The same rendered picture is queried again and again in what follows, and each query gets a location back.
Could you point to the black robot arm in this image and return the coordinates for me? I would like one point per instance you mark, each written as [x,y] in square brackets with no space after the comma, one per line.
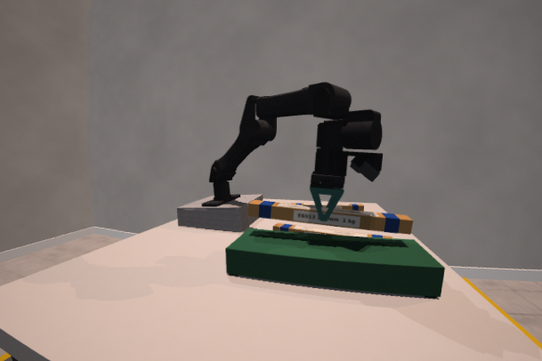
[360,129]

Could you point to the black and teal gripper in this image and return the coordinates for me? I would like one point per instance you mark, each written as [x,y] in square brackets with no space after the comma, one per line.
[332,184]

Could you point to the brown cardboard box with blue bands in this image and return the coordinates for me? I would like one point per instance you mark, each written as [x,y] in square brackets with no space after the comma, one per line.
[385,222]

